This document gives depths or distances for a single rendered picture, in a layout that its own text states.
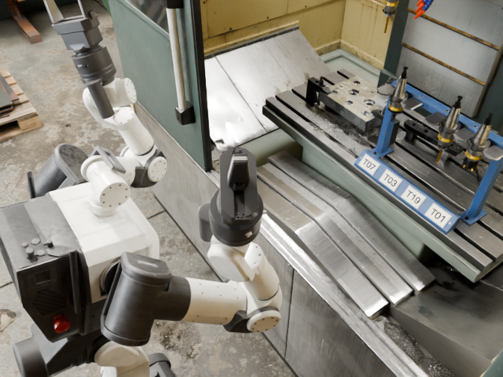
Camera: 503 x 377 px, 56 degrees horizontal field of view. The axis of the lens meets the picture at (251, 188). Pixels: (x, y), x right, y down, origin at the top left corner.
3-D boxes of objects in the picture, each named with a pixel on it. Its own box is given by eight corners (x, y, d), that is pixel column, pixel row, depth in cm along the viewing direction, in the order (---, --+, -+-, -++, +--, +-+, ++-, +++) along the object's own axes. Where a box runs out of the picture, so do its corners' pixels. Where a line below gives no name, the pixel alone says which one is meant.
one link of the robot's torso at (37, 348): (29, 400, 117) (20, 359, 106) (14, 360, 124) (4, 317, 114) (135, 351, 132) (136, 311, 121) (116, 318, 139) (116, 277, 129)
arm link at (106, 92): (123, 54, 120) (139, 95, 126) (84, 64, 122) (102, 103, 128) (111, 70, 111) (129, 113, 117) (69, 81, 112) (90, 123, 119)
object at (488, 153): (494, 163, 142) (495, 161, 141) (478, 154, 145) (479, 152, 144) (507, 155, 145) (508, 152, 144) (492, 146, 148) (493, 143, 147)
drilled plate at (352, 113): (364, 131, 198) (366, 121, 194) (318, 99, 215) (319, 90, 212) (402, 113, 207) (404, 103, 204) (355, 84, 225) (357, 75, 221)
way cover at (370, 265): (372, 336, 165) (381, 310, 154) (230, 190, 218) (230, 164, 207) (429, 294, 177) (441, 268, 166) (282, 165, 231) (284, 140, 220)
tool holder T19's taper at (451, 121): (460, 125, 153) (467, 107, 148) (451, 129, 151) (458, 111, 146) (449, 118, 156) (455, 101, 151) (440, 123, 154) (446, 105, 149)
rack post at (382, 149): (377, 159, 191) (392, 96, 170) (367, 152, 194) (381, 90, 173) (394, 150, 195) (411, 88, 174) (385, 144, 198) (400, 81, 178)
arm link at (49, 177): (84, 201, 128) (39, 204, 116) (70, 175, 130) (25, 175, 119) (108, 175, 123) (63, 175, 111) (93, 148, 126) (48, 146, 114)
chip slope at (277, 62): (239, 172, 227) (239, 129, 209) (173, 108, 267) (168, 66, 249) (371, 111, 264) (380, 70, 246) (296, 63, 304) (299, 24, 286)
